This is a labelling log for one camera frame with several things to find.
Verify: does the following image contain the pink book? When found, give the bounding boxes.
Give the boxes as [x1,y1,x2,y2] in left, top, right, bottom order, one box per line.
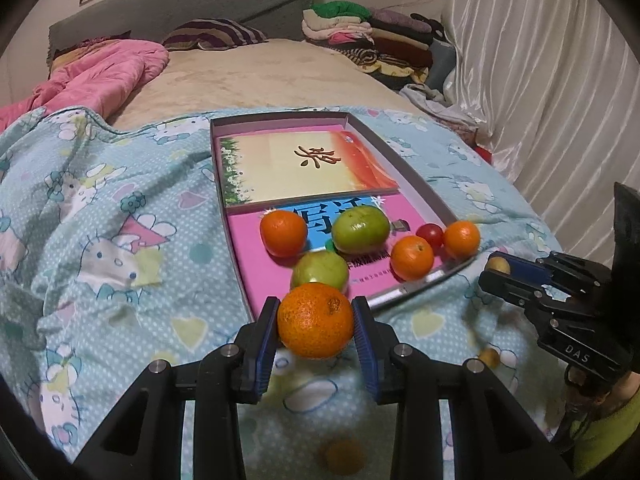
[226,192,446,318]

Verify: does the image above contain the orange and cream book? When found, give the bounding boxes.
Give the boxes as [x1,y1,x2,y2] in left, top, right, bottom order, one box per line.
[216,130,401,208]

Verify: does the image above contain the person's right forearm green sleeve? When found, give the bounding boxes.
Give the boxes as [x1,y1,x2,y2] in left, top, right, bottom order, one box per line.
[570,375,640,476]

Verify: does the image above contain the grey cardboard box tray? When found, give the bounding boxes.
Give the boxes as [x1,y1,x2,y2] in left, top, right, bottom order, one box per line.
[209,110,483,321]

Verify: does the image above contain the grey headboard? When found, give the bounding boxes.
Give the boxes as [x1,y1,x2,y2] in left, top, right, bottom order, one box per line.
[47,0,321,61]

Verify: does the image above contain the green fruit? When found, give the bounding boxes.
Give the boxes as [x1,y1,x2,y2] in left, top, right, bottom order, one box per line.
[332,208,391,254]
[291,251,350,293]

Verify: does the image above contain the beige bed sheet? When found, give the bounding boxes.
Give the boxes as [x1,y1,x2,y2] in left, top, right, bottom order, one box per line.
[107,37,416,131]

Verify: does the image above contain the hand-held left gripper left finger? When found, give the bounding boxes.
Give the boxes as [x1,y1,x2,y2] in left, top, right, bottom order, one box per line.
[74,296,282,480]

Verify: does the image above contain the grey-blue cloth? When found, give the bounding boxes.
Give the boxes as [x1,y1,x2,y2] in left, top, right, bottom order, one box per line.
[427,40,457,92]

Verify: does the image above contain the red cherry tomato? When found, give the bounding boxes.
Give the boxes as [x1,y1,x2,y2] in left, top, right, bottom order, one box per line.
[416,222,445,251]

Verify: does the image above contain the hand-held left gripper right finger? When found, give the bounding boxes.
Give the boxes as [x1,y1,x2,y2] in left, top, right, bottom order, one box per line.
[351,296,576,480]

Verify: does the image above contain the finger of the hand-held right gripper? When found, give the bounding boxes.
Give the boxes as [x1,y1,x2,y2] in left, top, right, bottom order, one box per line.
[478,269,551,315]
[502,251,612,302]

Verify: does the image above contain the pink quilt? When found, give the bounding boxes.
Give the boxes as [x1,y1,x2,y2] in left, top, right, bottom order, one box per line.
[0,37,171,131]

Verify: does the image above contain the pile of folded clothes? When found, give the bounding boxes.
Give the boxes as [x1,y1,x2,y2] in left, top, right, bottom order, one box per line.
[301,1,446,91]

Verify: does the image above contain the white cloth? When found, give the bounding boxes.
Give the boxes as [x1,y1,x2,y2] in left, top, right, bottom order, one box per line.
[400,82,493,141]

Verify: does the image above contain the white satin curtain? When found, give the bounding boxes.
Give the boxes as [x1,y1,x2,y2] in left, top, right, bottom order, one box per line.
[442,0,640,241]

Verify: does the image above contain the orange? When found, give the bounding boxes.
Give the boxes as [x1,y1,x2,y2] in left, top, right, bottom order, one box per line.
[276,282,355,360]
[260,210,308,258]
[390,235,435,282]
[442,220,482,261]

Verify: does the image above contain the striped pillow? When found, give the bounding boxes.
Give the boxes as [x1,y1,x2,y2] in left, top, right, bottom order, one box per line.
[162,19,268,52]

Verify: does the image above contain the blue cartoon cat blanket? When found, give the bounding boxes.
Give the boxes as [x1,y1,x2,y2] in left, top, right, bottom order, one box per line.
[0,105,571,480]

